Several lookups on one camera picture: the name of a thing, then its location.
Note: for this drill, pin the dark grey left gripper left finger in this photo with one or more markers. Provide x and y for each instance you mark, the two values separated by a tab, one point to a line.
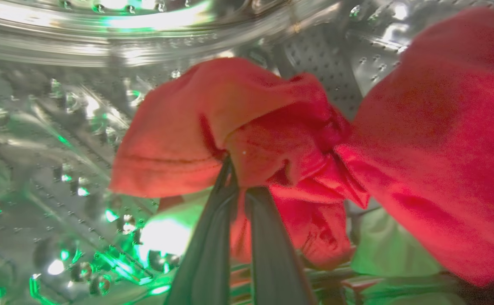
206	258

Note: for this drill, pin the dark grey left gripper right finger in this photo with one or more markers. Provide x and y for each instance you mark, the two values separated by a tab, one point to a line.
274	262

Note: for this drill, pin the red cloth garment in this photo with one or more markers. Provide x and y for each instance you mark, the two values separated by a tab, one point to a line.
420	144

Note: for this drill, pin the stainless steel washing machine drum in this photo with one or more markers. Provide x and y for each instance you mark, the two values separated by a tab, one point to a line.
51	148

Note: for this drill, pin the light green cloth garment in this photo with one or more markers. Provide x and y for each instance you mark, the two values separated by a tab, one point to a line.
389	250

